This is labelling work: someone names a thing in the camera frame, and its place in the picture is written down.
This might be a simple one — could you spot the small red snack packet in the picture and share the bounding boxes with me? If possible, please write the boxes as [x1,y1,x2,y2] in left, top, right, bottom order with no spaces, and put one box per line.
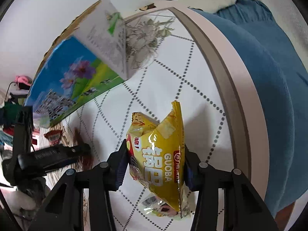
[44,129,63,146]

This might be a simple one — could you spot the small girl picture packet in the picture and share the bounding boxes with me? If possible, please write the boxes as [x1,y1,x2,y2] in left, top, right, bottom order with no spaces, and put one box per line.
[138,186,196,220]

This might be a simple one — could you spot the yellow guoba snack packet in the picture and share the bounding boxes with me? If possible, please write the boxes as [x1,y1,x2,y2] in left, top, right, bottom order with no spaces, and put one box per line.
[126,101,185,213]

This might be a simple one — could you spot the clothes rack with clothes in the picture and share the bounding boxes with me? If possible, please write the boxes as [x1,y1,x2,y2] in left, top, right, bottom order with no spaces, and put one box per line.
[1,101,22,149]

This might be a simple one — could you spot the white cloth pile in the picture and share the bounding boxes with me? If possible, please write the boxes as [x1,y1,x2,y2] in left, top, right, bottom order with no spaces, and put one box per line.
[11,177,50,220]

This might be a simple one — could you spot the pink plush toy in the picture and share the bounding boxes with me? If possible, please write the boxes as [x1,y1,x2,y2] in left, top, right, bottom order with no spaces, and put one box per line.
[14,76,32,90]

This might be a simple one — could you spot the blue milk cardboard box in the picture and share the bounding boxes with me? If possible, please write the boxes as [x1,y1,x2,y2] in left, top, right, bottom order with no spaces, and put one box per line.
[25,0,128,128]

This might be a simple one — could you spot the white floral quilted bedspread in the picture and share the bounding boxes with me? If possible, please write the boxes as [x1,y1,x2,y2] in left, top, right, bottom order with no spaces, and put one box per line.
[53,5,269,197]

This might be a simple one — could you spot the blue blanket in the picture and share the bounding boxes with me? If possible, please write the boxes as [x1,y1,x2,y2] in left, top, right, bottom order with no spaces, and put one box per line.
[200,0,307,215]

